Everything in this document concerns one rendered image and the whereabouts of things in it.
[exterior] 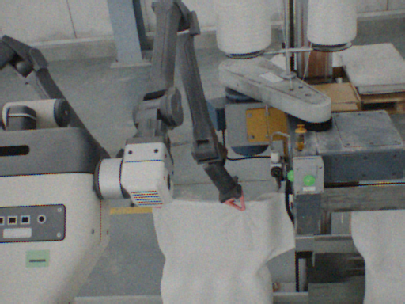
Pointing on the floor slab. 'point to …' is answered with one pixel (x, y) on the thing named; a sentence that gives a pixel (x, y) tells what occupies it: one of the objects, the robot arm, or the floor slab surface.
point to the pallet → (387, 101)
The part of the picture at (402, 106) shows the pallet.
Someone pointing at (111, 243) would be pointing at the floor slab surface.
